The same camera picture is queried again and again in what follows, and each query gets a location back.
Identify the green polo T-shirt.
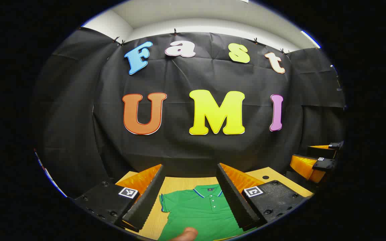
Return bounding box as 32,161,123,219
158,183,257,241

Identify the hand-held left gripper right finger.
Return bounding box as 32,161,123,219
216,163,311,232

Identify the black backdrop cloth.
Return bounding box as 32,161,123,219
34,27,346,198

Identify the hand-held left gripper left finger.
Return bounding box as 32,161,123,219
73,164,165,233

